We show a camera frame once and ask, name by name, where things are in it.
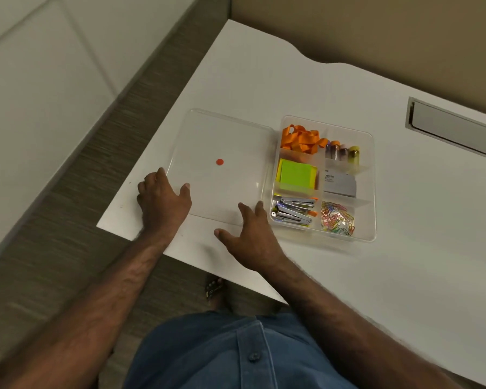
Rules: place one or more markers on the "person's right hand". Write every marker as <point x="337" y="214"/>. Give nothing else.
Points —
<point x="255" y="243"/>

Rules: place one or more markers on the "person's left hand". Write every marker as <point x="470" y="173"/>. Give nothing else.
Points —
<point x="162" y="206"/>

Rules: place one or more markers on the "person's right middle finger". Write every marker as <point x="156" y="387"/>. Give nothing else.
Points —
<point x="261" y="210"/>

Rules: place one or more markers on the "person's left thumb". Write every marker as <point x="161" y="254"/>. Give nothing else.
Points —
<point x="185" y="194"/>

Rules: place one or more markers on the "person's right thumb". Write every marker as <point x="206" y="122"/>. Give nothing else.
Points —
<point x="224" y="236"/>

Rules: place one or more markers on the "clear plastic lid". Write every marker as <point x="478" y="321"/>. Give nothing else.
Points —
<point x="226" y="186"/>

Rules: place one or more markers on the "person's left forearm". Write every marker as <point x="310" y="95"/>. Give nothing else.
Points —
<point x="93" y="307"/>

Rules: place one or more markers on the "person's right forearm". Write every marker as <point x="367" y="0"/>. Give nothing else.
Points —
<point x="348" y="328"/>

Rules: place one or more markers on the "pile of silver staplers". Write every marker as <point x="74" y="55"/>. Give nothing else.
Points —
<point x="293" y="210"/>

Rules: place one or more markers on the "green sticky note pad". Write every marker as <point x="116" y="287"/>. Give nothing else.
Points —
<point x="297" y="176"/>

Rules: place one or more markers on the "person's foot in sandal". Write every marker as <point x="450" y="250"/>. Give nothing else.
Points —
<point x="214" y="291"/>

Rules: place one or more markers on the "pile of coloured paper clips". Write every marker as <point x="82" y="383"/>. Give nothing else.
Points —
<point x="338" y="218"/>

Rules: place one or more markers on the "pile of orange rubber bands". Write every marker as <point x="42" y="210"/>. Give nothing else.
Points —
<point x="301" y="139"/>

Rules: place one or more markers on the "stack of white cards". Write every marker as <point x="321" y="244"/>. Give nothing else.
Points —
<point x="339" y="184"/>

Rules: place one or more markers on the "small vial with orange cap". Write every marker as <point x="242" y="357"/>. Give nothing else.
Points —
<point x="331" y="149"/>

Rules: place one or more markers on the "small silver vial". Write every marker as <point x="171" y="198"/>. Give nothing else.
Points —
<point x="343" y="153"/>

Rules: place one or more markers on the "clear plastic organizer tray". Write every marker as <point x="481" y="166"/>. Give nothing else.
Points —
<point x="364" y="190"/>

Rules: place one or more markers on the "small yellow vial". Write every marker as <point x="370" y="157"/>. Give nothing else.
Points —
<point x="354" y="154"/>

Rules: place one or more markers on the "blue denim shirt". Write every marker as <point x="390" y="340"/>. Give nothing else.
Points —
<point x="235" y="356"/>

